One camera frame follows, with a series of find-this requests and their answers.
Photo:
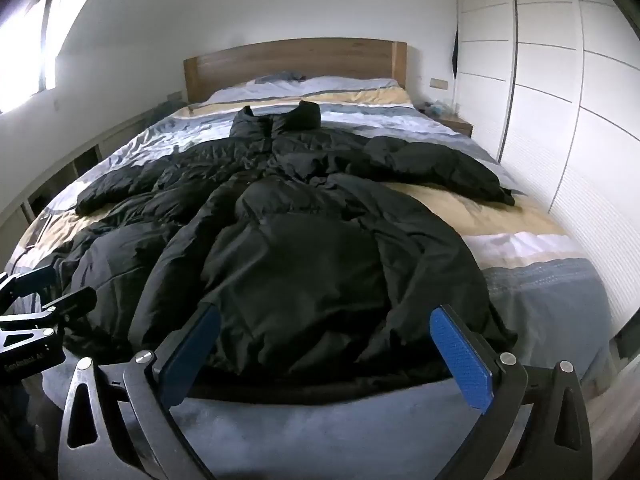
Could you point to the window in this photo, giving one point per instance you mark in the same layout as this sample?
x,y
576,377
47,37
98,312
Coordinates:
x,y
25,55

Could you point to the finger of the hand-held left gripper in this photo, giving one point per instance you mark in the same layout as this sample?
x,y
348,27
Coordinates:
x,y
70,302
27,285

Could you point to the beige wall switch panel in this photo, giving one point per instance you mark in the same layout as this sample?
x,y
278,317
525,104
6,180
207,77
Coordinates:
x,y
438,83

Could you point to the wooden headboard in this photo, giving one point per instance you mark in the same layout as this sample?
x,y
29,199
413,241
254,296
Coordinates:
x,y
300,57

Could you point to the wooden nightstand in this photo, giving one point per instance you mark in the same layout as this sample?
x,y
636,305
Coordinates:
x,y
460,125

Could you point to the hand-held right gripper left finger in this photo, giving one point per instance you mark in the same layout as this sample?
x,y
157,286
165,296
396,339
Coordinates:
x,y
192,355

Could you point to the green cloth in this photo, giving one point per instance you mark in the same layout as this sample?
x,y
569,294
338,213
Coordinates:
x,y
165,112

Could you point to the cluster of small toiletry items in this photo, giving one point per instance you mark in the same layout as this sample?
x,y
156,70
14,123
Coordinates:
x,y
437,108

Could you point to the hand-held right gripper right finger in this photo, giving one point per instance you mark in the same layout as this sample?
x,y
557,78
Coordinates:
x,y
462,360

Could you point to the light blue pillow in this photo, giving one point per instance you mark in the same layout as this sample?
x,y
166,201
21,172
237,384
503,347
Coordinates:
x,y
250,94
345,83

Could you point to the white wardrobe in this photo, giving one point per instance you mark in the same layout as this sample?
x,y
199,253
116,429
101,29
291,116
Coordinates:
x,y
550,85

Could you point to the black down jacket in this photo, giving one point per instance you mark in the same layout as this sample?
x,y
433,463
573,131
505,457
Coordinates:
x,y
300,260

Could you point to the bed with striped duvet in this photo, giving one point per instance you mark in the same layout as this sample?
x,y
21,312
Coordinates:
x,y
525,280

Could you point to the low white shelf unit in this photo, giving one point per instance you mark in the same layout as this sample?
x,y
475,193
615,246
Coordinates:
x,y
60,170

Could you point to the grey cloth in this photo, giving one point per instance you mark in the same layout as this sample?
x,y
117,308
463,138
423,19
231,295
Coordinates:
x,y
280,77

